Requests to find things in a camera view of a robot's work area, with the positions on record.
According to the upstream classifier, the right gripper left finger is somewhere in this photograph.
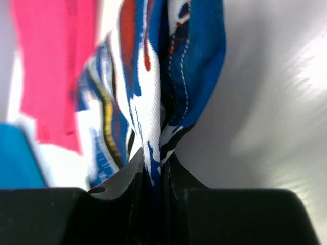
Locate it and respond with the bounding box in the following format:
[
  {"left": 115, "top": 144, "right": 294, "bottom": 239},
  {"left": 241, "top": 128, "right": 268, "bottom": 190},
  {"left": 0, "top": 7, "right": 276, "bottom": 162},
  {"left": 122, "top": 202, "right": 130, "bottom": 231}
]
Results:
[{"left": 1, "top": 150, "right": 144, "bottom": 244}]

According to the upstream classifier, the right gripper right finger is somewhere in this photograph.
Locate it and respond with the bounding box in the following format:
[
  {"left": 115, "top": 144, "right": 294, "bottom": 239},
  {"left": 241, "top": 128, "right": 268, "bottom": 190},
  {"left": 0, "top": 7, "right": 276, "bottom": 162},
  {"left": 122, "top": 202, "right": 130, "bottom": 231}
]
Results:
[{"left": 163, "top": 155, "right": 319, "bottom": 244}]

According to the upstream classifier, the blue white patterned cloth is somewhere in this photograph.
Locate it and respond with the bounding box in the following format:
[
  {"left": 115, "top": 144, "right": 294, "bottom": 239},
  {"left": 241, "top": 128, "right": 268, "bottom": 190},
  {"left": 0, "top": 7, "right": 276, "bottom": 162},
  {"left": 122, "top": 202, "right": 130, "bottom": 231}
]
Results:
[{"left": 77, "top": 1, "right": 226, "bottom": 189}]

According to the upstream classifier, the pink cloth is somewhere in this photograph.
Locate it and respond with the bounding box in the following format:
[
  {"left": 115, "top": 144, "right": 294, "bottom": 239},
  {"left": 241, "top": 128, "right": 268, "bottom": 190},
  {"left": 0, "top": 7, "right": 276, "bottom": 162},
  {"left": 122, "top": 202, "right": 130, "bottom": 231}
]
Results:
[{"left": 11, "top": 1, "right": 97, "bottom": 153}]

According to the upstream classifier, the blue hard-shell suitcase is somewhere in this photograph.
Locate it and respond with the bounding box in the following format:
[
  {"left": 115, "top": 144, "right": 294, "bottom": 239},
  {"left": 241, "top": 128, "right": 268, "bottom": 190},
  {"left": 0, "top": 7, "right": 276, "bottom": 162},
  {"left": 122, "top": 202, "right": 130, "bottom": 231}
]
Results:
[{"left": 1, "top": 123, "right": 47, "bottom": 189}]

